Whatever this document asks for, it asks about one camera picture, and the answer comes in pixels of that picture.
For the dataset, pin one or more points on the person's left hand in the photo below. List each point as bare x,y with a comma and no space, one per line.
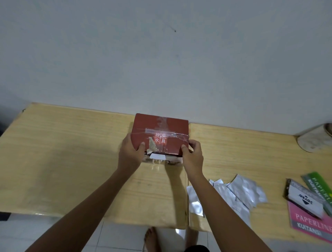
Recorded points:
129,155

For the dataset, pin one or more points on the person's right hand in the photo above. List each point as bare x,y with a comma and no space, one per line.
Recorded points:
194,161

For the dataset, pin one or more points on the person's left thumb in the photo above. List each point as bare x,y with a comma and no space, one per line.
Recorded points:
141,148

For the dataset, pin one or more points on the person's right thumb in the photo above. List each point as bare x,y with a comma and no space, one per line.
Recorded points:
185,151

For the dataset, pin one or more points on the red cardboard box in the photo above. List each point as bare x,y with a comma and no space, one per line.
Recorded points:
160,127

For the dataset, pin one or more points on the person's right forearm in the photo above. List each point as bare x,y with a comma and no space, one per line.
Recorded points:
223,215

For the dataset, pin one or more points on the person's left forearm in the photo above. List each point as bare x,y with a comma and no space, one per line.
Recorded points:
83,215

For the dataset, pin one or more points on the silver foil packet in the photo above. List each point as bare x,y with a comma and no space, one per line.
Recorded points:
245,190
195,200
237,211

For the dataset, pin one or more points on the person's right leg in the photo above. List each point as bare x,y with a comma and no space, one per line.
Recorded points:
192,236

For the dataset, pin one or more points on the person's left foot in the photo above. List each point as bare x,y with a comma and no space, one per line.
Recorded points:
151,240

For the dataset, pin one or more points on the black shorts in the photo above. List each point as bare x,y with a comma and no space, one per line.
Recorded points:
196,248

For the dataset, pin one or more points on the black and white packet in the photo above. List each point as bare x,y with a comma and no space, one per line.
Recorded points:
306,198

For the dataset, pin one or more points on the white round container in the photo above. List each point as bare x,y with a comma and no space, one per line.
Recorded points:
315,139

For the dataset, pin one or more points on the green receipt book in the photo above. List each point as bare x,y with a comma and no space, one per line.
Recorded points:
320,185

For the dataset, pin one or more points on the pink receipt book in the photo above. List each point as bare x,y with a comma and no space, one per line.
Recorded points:
308,223

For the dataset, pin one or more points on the dark object on floor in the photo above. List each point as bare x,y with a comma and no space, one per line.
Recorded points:
4,216

